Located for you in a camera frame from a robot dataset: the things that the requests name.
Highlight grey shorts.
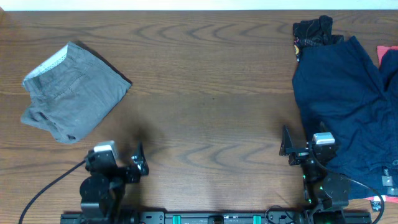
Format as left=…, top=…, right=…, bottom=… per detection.
left=21, top=42, right=131, bottom=144

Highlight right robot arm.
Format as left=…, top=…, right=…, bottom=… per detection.
left=279, top=126, right=350, bottom=223

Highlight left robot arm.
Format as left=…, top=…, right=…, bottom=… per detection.
left=80, top=141, right=149, bottom=223

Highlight navy blue garment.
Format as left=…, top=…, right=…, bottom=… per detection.
left=292, top=37, right=379, bottom=199

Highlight black patterned garment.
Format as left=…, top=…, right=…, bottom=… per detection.
left=293, top=15, right=344, bottom=62

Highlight red garment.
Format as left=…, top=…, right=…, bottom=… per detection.
left=363, top=46, right=397, bottom=202

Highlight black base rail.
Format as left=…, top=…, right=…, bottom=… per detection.
left=60, top=210, right=372, bottom=224

